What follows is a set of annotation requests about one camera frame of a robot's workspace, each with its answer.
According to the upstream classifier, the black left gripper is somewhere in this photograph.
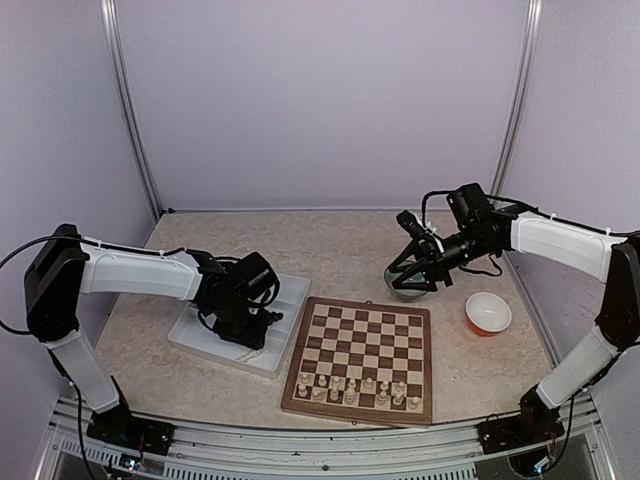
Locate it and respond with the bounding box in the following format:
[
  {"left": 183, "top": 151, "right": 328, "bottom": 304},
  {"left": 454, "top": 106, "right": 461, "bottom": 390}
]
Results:
[{"left": 210, "top": 298, "right": 270, "bottom": 350}]

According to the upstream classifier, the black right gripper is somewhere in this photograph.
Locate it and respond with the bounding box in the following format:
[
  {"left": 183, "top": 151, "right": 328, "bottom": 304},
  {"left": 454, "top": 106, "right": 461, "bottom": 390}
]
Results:
[{"left": 390, "top": 226, "right": 497, "bottom": 291}]

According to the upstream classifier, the white plastic divided tray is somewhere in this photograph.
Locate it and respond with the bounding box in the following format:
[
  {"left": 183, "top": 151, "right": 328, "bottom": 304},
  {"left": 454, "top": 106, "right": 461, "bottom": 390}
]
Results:
[{"left": 167, "top": 274, "right": 311, "bottom": 379}]

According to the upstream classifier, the wooden chess board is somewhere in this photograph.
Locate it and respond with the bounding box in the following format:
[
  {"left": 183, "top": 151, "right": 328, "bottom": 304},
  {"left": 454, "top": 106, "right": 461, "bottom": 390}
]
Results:
[{"left": 281, "top": 297, "right": 433, "bottom": 427}]

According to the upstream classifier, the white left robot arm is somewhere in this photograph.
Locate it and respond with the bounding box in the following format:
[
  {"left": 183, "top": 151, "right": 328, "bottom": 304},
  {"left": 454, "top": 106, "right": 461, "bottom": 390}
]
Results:
[{"left": 24, "top": 224, "right": 282, "bottom": 453}]

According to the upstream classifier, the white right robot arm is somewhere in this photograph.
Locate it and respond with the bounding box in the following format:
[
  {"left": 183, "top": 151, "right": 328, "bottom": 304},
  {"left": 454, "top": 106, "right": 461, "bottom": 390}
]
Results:
[{"left": 384, "top": 183, "right": 639, "bottom": 454}]

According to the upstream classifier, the pile of dark chess pieces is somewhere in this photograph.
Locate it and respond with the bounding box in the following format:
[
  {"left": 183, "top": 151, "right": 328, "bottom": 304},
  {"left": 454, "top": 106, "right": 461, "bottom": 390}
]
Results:
[{"left": 268, "top": 311, "right": 284, "bottom": 325}]

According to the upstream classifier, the green ceramic bowl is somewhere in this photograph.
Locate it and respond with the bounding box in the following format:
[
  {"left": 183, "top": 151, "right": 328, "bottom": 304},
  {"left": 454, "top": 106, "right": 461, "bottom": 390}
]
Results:
[{"left": 384, "top": 268, "right": 428, "bottom": 302}]

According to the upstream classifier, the white queen piece lying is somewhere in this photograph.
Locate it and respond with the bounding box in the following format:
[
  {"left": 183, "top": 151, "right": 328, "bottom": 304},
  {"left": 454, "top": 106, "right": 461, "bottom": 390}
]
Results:
[{"left": 236, "top": 350, "right": 263, "bottom": 363}]

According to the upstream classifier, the orange white bowl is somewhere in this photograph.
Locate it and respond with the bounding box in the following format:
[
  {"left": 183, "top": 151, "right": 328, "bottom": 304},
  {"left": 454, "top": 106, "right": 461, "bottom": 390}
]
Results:
[{"left": 465, "top": 292, "right": 512, "bottom": 336}]

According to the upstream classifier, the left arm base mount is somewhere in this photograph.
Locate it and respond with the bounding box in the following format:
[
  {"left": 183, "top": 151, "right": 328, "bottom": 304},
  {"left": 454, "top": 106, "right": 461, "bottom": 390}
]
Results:
[{"left": 87, "top": 411, "right": 175, "bottom": 456}]

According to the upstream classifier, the front aluminium rail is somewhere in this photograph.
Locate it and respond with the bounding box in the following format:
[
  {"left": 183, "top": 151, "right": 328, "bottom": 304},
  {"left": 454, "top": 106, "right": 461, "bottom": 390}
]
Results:
[{"left": 33, "top": 396, "right": 618, "bottom": 479}]

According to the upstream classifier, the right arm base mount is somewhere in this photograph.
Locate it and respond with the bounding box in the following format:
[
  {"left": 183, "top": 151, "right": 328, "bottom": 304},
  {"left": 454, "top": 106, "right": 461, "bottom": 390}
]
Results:
[{"left": 477, "top": 411, "right": 565, "bottom": 454}]

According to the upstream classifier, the right aluminium frame post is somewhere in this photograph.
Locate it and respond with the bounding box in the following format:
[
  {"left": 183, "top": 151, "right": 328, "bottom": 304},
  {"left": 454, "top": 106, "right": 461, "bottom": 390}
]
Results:
[{"left": 490, "top": 0, "right": 544, "bottom": 196}]

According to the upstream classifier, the aluminium frame post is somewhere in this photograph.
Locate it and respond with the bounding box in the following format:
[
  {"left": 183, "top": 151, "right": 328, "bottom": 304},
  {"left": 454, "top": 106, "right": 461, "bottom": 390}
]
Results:
[
  {"left": 490, "top": 0, "right": 544, "bottom": 196},
  {"left": 100, "top": 0, "right": 163, "bottom": 221}
]

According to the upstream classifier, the left aluminium frame post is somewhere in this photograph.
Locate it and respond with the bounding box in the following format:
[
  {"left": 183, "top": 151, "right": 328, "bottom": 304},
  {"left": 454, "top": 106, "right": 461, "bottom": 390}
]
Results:
[{"left": 100, "top": 0, "right": 163, "bottom": 221}]

